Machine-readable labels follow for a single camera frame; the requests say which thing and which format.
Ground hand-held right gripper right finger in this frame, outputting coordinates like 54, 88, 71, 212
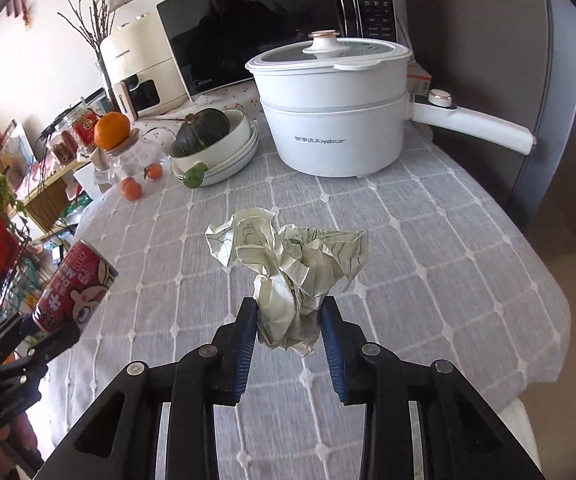
318, 296, 544, 480

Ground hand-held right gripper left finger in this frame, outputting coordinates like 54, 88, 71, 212
43, 297, 259, 480

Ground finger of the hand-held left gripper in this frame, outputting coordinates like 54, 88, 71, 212
32, 320, 82, 362

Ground red drink can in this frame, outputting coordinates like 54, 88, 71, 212
33, 240, 119, 334

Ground paper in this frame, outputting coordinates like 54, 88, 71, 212
204, 207, 369, 358

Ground grey checkered tablecloth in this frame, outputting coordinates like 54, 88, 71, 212
43, 120, 571, 480

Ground small tangerine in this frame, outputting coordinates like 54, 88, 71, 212
120, 177, 143, 204

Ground small green fruit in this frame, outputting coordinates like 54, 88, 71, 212
183, 161, 210, 190

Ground clear glass jar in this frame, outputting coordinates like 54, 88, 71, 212
90, 130, 169, 197

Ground jar of red dates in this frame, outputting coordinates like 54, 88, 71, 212
50, 130, 77, 164

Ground white bowl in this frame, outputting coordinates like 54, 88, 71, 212
170, 109, 260, 187

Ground red label seed jar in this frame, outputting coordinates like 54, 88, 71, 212
70, 105, 102, 154

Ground large orange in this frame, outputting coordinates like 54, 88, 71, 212
94, 111, 132, 151

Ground dark green pumpkin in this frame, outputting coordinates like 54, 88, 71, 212
175, 108, 231, 159

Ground white electric pot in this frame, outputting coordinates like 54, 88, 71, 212
245, 29, 538, 179

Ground white air fryer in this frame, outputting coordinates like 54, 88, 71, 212
99, 7, 191, 122

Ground small white box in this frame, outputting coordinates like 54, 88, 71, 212
407, 62, 434, 99

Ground grey refrigerator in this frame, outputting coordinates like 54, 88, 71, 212
400, 0, 576, 241

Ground dry branches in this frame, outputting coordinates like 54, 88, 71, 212
58, 0, 125, 77

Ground white microwave oven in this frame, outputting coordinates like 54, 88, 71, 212
155, 0, 405, 104

